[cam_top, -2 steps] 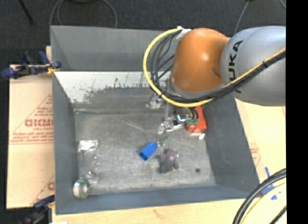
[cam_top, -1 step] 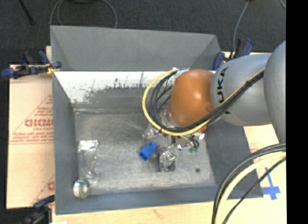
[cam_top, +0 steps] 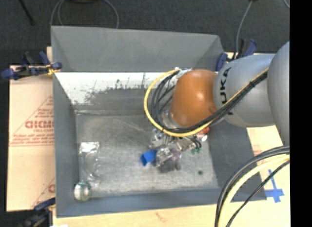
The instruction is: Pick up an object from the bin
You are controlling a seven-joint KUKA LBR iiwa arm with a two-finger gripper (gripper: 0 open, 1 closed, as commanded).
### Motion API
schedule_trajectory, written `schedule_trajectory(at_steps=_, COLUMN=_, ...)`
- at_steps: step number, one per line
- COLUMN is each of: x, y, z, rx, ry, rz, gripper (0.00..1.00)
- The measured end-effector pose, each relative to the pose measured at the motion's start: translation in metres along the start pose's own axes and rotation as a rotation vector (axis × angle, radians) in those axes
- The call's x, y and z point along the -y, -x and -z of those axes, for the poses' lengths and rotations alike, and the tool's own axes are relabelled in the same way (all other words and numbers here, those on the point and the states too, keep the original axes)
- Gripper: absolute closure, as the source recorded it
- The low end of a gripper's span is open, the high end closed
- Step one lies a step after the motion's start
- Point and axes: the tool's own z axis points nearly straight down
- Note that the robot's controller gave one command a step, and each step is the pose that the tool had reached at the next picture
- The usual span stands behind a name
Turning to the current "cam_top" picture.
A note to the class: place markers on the grey and purple toy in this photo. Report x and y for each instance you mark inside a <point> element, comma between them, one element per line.
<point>168,164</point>

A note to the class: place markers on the small red object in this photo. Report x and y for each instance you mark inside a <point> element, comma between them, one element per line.
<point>206,130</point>

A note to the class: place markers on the blue plastic piece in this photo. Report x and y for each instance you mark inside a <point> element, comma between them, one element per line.
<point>147,157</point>

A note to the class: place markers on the grey metal bin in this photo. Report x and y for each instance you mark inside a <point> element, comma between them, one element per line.
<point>122,133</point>

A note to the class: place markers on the clear plastic bag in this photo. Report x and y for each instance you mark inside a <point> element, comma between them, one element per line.
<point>89,157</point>

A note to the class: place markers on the brown cardboard board, red print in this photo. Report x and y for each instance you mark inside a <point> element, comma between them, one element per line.
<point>29,162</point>

